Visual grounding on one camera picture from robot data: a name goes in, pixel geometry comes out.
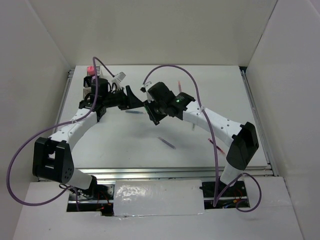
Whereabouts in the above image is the pink pen refill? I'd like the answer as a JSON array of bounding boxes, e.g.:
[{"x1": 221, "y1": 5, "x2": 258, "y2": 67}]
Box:
[{"x1": 178, "y1": 81, "x2": 182, "y2": 93}]

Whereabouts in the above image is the far white slotted container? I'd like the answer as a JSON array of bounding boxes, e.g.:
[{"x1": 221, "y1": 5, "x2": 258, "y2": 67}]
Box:
[{"x1": 95, "y1": 65, "x2": 104, "y2": 78}]

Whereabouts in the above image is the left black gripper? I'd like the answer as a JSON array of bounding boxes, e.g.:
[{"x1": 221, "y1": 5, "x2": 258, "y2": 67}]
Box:
[{"x1": 103, "y1": 85, "x2": 144, "y2": 111}]

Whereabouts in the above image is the pink glue stick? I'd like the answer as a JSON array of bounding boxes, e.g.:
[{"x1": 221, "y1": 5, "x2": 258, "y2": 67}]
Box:
[{"x1": 86, "y1": 65, "x2": 96, "y2": 76}]

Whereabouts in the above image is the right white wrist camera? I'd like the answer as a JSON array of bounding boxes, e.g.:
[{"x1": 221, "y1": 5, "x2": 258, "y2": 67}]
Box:
[{"x1": 140, "y1": 81, "x2": 154, "y2": 103}]

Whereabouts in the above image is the near white slotted container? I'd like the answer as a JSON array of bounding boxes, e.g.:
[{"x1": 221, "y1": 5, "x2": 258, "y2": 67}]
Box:
[{"x1": 82, "y1": 87, "x2": 92, "y2": 98}]

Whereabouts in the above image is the aluminium right rail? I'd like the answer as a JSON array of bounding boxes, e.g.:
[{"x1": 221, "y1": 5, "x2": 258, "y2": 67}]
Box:
[{"x1": 239, "y1": 66, "x2": 280, "y2": 177}]

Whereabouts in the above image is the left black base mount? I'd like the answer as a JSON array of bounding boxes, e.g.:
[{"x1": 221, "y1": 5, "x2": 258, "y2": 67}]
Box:
[{"x1": 66, "y1": 184, "x2": 115, "y2": 217}]

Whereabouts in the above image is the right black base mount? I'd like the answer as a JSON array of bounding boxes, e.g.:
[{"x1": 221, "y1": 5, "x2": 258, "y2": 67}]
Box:
[{"x1": 199, "y1": 180, "x2": 250, "y2": 210}]

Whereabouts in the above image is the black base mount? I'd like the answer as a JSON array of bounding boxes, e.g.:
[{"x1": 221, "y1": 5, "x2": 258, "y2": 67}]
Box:
[
  {"x1": 199, "y1": 180, "x2": 250, "y2": 210},
  {"x1": 66, "y1": 184, "x2": 115, "y2": 217}
]

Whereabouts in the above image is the far black slotted container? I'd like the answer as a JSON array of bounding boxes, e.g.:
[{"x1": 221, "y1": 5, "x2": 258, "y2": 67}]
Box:
[{"x1": 83, "y1": 75, "x2": 97, "y2": 88}]

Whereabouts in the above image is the aluminium rail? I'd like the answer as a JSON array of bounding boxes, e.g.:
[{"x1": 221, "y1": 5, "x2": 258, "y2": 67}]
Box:
[
  {"x1": 72, "y1": 166, "x2": 276, "y2": 181},
  {"x1": 239, "y1": 66, "x2": 280, "y2": 177}
]

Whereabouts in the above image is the purple pen refill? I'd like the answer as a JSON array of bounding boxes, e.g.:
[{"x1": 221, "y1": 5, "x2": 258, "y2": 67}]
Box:
[{"x1": 157, "y1": 136, "x2": 176, "y2": 149}]

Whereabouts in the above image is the blue pen refill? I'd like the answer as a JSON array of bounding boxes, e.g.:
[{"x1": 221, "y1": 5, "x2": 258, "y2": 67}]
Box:
[{"x1": 125, "y1": 110, "x2": 145, "y2": 115}]

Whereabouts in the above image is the red pen refill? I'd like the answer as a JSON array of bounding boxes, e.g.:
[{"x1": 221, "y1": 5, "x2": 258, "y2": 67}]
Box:
[{"x1": 208, "y1": 138, "x2": 226, "y2": 155}]

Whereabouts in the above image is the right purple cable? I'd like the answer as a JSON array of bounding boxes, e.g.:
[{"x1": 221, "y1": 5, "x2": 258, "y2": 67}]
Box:
[{"x1": 142, "y1": 64, "x2": 262, "y2": 213}]

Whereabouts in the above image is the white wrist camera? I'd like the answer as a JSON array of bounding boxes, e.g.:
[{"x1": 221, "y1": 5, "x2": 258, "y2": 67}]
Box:
[
  {"x1": 140, "y1": 81, "x2": 154, "y2": 103},
  {"x1": 111, "y1": 72, "x2": 126, "y2": 91}
]

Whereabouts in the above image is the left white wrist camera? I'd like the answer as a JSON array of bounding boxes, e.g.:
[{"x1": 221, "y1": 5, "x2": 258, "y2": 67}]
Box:
[{"x1": 111, "y1": 72, "x2": 126, "y2": 91}]

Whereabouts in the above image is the white foil cover plate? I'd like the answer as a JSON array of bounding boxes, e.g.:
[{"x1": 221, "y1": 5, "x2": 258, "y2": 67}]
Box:
[{"x1": 113, "y1": 179, "x2": 205, "y2": 217}]

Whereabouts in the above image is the white slotted container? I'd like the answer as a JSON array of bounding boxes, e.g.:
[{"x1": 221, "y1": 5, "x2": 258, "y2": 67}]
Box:
[
  {"x1": 95, "y1": 65, "x2": 104, "y2": 78},
  {"x1": 82, "y1": 87, "x2": 92, "y2": 98}
]

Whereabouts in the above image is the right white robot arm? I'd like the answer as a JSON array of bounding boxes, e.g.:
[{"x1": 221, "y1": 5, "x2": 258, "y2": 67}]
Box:
[{"x1": 140, "y1": 82, "x2": 259, "y2": 196}]

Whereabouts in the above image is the aluminium front rail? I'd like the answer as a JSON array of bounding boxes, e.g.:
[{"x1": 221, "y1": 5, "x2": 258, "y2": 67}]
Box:
[{"x1": 72, "y1": 166, "x2": 276, "y2": 181}]

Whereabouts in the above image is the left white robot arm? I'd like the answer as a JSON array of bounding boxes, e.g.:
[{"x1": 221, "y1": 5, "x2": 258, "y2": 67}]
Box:
[{"x1": 32, "y1": 78, "x2": 144, "y2": 200}]

